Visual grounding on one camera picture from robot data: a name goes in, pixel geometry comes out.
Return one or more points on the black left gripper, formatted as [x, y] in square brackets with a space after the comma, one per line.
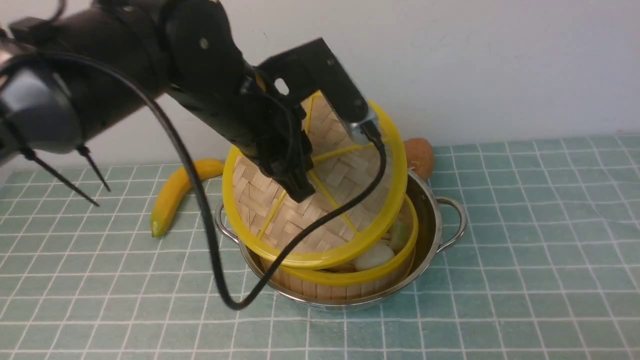
[258, 109]

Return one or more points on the yellow-rimmed bamboo steamer basket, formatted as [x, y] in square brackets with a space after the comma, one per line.
[344, 282]

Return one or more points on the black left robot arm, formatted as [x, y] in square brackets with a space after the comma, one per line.
[67, 79]

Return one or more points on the yellow banana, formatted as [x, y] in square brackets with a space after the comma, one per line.
[174, 190]

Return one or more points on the white round bun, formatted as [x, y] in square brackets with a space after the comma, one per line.
[377, 255]

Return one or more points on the pale green dumpling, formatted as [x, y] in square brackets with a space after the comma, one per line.
[399, 235]

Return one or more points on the brown potato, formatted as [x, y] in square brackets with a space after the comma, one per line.
[420, 157]

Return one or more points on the green checked tablecloth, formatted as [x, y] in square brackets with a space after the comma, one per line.
[548, 268]

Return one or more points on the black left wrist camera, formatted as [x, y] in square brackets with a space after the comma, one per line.
[313, 67]

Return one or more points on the stainless steel two-handled pot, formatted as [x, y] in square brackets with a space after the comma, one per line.
[430, 243]

